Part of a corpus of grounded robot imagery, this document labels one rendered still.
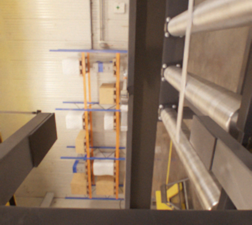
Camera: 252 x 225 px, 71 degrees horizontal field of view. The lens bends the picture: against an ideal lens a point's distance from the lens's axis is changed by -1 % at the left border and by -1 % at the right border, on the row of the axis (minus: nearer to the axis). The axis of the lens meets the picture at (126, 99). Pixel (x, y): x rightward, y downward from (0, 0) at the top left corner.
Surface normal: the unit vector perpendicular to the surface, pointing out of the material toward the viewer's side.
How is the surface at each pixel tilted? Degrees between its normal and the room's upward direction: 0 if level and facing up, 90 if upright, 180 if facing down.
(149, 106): 90
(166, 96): 90
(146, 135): 90
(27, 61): 90
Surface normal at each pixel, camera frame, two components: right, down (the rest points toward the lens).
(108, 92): 0.00, 0.29
